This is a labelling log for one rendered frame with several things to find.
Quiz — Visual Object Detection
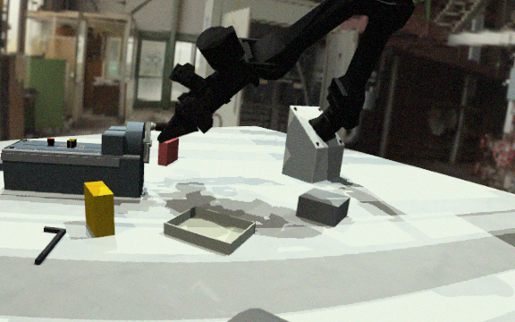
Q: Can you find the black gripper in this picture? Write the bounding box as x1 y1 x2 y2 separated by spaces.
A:
157 73 233 143

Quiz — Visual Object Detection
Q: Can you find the black l-shaped bar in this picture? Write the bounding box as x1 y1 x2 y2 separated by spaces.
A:
35 226 66 265

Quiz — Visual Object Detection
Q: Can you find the yellow rectangular block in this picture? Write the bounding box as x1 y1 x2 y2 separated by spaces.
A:
84 181 115 238

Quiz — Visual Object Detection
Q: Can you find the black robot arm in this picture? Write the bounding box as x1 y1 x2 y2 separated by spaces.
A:
169 0 415 142

